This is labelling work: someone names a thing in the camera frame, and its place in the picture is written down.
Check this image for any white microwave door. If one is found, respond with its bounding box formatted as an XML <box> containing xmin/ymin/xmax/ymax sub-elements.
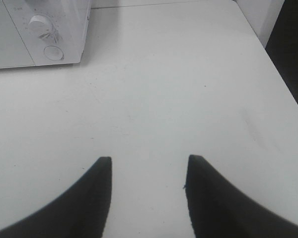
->
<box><xmin>0</xmin><ymin>0</ymin><xmax>34</xmax><ymax>68</ymax></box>

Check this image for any round white door button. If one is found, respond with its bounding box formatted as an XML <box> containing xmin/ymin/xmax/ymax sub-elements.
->
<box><xmin>44</xmin><ymin>46</ymin><xmax>64</xmax><ymax>60</ymax></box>

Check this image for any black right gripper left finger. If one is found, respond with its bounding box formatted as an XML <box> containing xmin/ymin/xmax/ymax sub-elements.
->
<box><xmin>0</xmin><ymin>157</ymin><xmax>112</xmax><ymax>238</ymax></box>

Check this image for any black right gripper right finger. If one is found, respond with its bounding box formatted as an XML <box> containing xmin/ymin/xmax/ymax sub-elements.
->
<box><xmin>184</xmin><ymin>155</ymin><xmax>298</xmax><ymax>238</ymax></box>

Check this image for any white microwave oven body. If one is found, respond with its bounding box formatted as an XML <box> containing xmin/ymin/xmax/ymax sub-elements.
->
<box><xmin>2</xmin><ymin>0</ymin><xmax>92</xmax><ymax>66</ymax></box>

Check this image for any white microwave knob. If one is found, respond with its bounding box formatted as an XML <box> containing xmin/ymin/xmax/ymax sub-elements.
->
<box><xmin>28</xmin><ymin>15</ymin><xmax>53</xmax><ymax>38</ymax></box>

